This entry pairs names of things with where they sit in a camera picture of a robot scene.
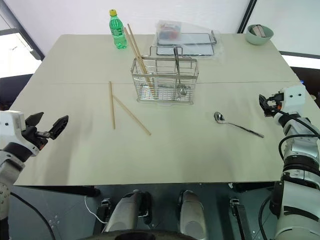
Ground grey rounded robot leg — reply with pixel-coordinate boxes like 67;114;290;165
177;189;208;240
102;189;153;234

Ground metal wire cutlery basket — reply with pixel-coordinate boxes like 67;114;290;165
129;55;200;105

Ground pale green bowl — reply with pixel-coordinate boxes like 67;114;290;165
246;24;274;46

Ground black diagonal frame beam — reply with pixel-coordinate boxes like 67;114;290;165
235;0;259;34
0;0;46;61

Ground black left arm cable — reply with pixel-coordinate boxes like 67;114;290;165
9;191;56;240

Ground green plastic soda bottle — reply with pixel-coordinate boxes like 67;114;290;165
108;9;129;50

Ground thin white cable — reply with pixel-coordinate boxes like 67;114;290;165
84;195;109;225

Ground black stand bracket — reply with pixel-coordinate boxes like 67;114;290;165
228;197;252;240
95;197;113;226

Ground pink packets in bowl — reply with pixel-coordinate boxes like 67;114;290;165
250;24;266;38

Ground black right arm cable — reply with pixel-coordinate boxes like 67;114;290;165
266;96;320;162

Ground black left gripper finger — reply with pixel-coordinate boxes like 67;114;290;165
48;114;70;140
24;111;45;129

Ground clear plastic bag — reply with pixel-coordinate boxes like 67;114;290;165
153;19;225;64

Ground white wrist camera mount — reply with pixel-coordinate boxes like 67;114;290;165
273;84;307;126
0;109;40;158

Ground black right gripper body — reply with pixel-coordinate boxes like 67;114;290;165
266;92;285;117

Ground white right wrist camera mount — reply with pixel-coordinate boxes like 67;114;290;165
273;84;307;126

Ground wooden chopstick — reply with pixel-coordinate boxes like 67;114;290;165
127;23;159;99
123;26;154;99
111;95;152;136
108;80;117;130

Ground metal spoon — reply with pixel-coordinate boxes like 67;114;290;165
173;47;188;98
213;111;265;139

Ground dark round robot torso edge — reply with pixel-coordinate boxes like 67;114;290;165
79;229;201;240

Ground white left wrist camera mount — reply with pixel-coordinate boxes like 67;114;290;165
0;109;40;158

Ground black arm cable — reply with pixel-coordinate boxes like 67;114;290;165
266;96;320;162
9;191;56;240

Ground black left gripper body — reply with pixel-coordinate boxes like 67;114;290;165
21;126;54;151

